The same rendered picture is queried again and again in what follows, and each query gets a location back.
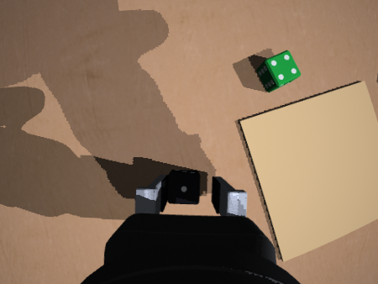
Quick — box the tan flat mat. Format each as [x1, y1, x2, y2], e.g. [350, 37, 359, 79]
[239, 81, 378, 262]

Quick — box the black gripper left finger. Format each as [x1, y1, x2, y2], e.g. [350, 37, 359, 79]
[135, 175, 169, 214]

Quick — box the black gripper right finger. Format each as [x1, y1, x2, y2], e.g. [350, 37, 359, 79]
[212, 176, 247, 217]

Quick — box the dark green die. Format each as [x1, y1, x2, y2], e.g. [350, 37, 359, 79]
[256, 50, 301, 92]

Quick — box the black die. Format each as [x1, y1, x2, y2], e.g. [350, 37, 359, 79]
[168, 170, 200, 205]

